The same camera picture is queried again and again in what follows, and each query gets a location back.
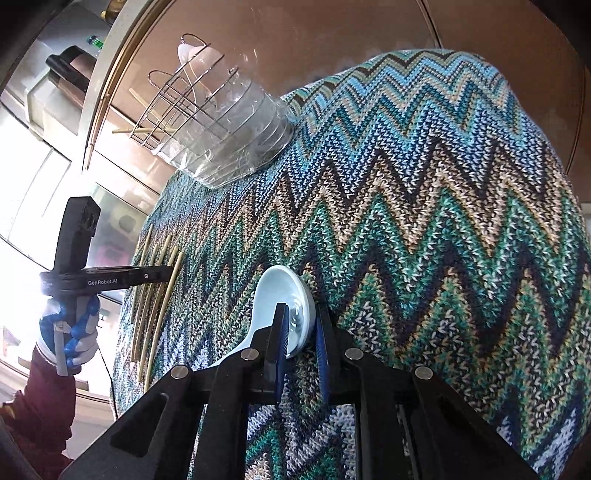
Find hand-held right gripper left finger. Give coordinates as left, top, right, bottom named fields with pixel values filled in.
left=60, top=302, right=291, bottom=480

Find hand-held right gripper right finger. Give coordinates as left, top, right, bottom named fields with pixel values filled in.
left=314, top=305, right=541, bottom=480

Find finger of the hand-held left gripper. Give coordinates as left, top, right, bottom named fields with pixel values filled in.
left=127, top=265, right=175, bottom=286

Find row of wooden chopsticks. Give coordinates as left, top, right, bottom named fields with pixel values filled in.
left=130, top=224, right=185, bottom=393

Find white ceramic spoon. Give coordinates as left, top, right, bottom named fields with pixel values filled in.
left=210, top=265, right=317, bottom=370
left=194, top=48, right=232, bottom=103
left=177, top=42, right=206, bottom=64

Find light wooden chopstick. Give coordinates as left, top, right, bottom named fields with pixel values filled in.
left=129, top=89, right=195, bottom=139

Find metal wire utensil holder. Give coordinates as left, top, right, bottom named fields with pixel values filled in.
left=129, top=33, right=296, bottom=155

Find person's left hand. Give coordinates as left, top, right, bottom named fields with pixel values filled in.
left=36, top=294, right=103, bottom=377

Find white storage container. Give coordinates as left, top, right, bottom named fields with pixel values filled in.
left=25, top=76, right=93, bottom=140

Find zigzag knit cloth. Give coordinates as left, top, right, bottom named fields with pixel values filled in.
left=111, top=48, right=588, bottom=480

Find copper thermos kettle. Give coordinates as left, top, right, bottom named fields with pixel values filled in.
left=45, top=44, right=100, bottom=89

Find thin black cable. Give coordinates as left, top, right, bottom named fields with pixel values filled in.
left=96, top=346, right=116, bottom=408

